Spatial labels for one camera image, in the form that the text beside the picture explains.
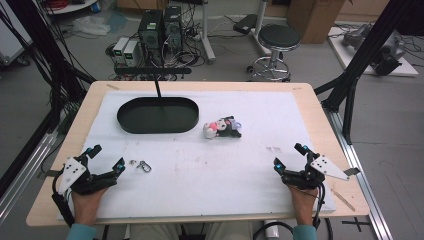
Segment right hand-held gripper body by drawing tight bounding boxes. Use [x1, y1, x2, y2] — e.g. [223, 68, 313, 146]
[281, 152, 351, 192]

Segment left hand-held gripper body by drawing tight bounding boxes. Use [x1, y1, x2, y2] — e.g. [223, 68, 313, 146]
[57, 154, 118, 197]

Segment silver carabiner keychain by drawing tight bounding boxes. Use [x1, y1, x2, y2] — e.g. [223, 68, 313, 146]
[136, 160, 153, 174]

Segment black stand with oval tray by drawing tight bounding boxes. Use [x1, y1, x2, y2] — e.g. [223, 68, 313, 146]
[114, 67, 200, 135]

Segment person's left hand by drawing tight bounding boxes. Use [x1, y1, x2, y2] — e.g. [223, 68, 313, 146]
[71, 187, 108, 228]

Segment person's right hand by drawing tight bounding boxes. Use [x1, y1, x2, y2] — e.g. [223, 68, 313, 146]
[288, 184, 320, 227]

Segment thin wooden stick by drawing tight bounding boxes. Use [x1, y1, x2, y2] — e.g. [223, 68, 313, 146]
[329, 187, 357, 213]

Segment white table mat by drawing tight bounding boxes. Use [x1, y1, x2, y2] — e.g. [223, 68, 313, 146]
[56, 90, 337, 222]

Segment white power supply unit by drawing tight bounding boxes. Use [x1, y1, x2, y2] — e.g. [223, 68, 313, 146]
[112, 36, 130, 65]
[123, 40, 140, 67]

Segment black round stool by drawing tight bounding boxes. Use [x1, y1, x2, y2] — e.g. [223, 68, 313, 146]
[247, 23, 302, 83]

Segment white floor board with devices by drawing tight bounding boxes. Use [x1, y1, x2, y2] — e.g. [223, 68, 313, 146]
[327, 23, 420, 78]

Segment clear plastic bag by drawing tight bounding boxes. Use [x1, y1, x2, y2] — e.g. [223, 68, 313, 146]
[70, 15, 112, 37]

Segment tall cardboard box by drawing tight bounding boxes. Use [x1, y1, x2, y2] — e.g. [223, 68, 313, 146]
[286, 0, 346, 45]

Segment large black computer tower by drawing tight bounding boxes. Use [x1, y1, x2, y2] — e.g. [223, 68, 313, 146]
[137, 9, 165, 66]

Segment black power adapter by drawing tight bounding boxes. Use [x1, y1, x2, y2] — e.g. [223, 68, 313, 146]
[232, 13, 258, 35]

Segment slim black computer tower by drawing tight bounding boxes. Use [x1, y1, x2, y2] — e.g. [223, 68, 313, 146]
[163, 5, 184, 53]

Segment round white table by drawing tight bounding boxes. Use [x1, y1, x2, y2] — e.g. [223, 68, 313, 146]
[44, 0, 101, 16]

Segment white desk leg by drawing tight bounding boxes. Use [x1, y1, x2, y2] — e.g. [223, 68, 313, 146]
[199, 0, 217, 65]

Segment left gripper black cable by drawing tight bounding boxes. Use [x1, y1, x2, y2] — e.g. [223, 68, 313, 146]
[51, 169, 77, 228]

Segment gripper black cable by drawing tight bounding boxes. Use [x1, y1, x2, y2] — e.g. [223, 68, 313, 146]
[51, 169, 77, 228]
[311, 182, 327, 231]

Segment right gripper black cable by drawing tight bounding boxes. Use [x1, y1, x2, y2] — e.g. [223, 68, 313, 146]
[311, 182, 327, 231]

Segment aluminium rail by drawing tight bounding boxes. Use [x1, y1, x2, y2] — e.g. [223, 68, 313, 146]
[323, 109, 395, 240]
[0, 131, 60, 219]

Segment black frame strut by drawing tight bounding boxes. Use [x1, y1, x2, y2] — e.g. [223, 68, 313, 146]
[314, 0, 424, 145]
[0, 0, 98, 136]

